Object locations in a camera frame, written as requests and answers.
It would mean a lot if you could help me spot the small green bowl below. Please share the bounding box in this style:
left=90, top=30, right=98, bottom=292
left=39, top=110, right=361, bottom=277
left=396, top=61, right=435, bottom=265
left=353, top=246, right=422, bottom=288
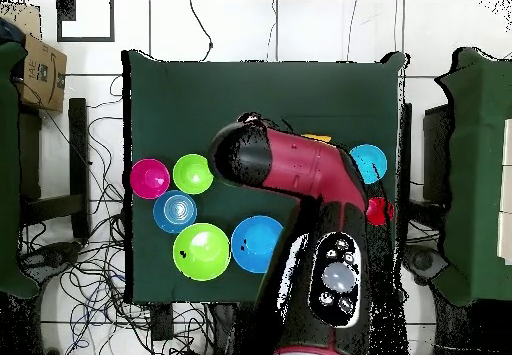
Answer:
left=172, top=153, right=215, bottom=195

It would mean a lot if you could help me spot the orange cup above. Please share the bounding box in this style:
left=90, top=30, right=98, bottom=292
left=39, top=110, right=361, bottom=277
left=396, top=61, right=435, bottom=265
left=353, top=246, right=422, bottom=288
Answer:
left=300, top=132, right=333, bottom=144

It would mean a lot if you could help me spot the large blue bowl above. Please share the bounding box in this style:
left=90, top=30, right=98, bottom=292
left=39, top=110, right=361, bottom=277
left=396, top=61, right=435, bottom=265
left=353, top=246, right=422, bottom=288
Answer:
left=230, top=215, right=285, bottom=275

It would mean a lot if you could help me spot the translucent blue bowl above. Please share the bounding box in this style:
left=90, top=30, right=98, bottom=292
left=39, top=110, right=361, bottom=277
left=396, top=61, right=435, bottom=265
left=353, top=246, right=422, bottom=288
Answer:
left=152, top=189, right=198, bottom=235

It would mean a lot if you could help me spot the large green bowl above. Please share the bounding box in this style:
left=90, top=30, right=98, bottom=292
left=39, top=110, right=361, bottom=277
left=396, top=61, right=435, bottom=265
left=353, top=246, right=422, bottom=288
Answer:
left=172, top=222, right=232, bottom=282

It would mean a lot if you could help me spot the dark green table cloth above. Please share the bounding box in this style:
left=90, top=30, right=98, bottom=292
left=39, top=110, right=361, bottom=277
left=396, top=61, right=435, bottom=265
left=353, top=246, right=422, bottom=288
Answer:
left=121, top=49, right=410, bottom=305

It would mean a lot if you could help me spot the small red bowl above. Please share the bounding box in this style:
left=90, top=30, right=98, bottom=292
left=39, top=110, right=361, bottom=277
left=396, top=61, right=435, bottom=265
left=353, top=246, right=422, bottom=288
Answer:
left=129, top=158, right=172, bottom=201

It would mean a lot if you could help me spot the small cyan bowl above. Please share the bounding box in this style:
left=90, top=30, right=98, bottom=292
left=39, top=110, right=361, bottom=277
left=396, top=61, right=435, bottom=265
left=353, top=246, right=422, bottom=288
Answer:
left=348, top=143, right=389, bottom=185

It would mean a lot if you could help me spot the red cup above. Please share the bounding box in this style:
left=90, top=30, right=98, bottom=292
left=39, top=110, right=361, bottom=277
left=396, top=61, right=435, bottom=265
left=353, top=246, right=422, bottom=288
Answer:
left=365, top=196, right=396, bottom=227

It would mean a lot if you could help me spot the black box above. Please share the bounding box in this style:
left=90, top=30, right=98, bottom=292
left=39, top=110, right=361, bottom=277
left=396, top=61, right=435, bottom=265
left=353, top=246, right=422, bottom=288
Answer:
left=422, top=104, right=453, bottom=204

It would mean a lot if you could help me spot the green cloth covered table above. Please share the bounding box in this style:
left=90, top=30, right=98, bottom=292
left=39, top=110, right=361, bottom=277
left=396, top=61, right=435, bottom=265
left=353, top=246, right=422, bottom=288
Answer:
left=435, top=46, right=512, bottom=306
left=0, top=40, right=41, bottom=300

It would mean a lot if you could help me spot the cardboard box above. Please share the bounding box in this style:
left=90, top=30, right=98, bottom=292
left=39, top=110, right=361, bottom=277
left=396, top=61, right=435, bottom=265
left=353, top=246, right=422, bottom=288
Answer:
left=15, top=32, right=68, bottom=113

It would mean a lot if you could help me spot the white box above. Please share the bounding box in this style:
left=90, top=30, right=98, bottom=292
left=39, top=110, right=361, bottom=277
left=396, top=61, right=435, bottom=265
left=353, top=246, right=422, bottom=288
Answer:
left=496, top=118, right=512, bottom=266

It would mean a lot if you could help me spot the black floor cable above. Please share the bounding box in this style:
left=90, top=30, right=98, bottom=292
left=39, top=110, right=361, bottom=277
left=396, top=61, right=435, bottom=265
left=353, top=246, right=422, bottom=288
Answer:
left=188, top=0, right=214, bottom=63

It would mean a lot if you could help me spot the black bench frame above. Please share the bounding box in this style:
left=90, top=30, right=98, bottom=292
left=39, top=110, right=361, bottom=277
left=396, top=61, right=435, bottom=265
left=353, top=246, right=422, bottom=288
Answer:
left=17, top=97, right=91, bottom=240

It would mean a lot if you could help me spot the black square floor frame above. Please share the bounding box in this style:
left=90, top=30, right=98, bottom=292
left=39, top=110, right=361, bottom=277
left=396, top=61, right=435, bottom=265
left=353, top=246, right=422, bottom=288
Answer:
left=56, top=0, right=116, bottom=43

